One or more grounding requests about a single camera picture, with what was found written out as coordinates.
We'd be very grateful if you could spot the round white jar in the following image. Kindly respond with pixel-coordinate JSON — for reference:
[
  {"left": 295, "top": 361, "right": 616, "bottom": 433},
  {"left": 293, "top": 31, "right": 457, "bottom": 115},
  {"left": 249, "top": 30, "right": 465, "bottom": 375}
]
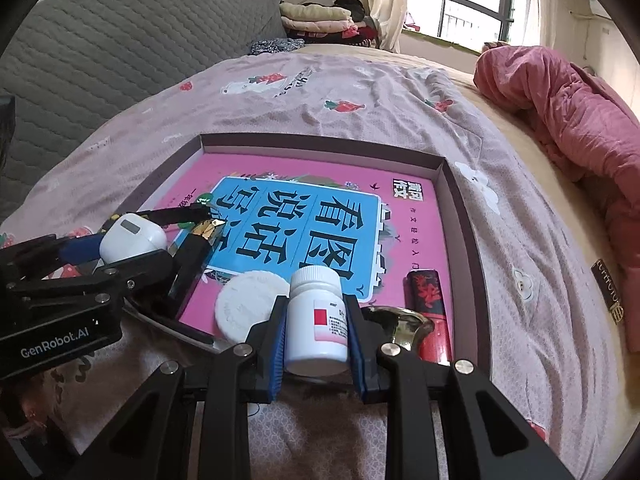
[{"left": 214, "top": 271, "right": 290, "bottom": 344}]

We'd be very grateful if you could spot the white earbuds case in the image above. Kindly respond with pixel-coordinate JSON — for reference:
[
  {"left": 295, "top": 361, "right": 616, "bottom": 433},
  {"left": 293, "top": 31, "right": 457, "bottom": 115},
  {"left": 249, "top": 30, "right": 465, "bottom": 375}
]
[{"left": 99, "top": 214, "right": 167, "bottom": 264}]

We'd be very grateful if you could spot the white medicine bottle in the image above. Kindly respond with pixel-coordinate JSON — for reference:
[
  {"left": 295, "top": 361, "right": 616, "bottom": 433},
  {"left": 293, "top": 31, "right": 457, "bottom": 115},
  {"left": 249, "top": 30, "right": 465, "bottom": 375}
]
[{"left": 284, "top": 266, "right": 348, "bottom": 378}]

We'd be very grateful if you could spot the red lipstick box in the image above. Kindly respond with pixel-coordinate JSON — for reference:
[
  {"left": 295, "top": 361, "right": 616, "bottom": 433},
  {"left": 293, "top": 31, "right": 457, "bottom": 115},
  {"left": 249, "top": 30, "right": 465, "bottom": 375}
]
[{"left": 407, "top": 269, "right": 451, "bottom": 365}]

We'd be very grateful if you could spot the pink Chinese workbook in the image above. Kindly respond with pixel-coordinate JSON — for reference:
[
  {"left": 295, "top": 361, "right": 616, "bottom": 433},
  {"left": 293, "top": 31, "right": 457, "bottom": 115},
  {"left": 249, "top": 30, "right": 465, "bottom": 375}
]
[{"left": 126, "top": 150, "right": 458, "bottom": 352}]

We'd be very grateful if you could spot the purple cardboard box tray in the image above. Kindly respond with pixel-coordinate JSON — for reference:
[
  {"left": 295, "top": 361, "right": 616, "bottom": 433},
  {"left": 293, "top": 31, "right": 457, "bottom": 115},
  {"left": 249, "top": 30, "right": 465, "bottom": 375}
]
[{"left": 119, "top": 133, "right": 491, "bottom": 370}]

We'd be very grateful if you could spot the strawberry print bed sheet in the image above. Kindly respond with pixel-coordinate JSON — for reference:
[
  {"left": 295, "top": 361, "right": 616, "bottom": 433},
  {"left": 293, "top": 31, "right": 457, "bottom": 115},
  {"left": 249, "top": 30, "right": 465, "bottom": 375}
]
[{"left": 1, "top": 53, "right": 625, "bottom": 479}]

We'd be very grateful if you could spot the grey quilted headboard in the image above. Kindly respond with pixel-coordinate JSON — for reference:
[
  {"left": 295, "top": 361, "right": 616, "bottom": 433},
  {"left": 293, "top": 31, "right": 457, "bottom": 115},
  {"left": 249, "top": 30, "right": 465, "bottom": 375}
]
[{"left": 1, "top": 0, "right": 284, "bottom": 217}]

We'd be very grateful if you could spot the pink quilted duvet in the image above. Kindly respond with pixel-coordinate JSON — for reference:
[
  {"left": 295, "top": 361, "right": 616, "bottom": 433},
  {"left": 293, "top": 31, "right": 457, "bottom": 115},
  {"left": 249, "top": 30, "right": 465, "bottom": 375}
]
[{"left": 473, "top": 44, "right": 639, "bottom": 352}]

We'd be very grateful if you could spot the stack of folded blankets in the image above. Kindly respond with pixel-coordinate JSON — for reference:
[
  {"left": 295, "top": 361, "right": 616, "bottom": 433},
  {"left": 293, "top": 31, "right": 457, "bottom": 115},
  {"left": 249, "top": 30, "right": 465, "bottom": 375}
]
[{"left": 279, "top": 0, "right": 380, "bottom": 48}]

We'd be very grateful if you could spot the window with dark frame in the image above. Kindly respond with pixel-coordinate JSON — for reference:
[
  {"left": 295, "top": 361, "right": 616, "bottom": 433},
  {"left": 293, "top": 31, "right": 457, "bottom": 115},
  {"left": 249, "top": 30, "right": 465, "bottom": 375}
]
[{"left": 404, "top": 0, "right": 512, "bottom": 52}]

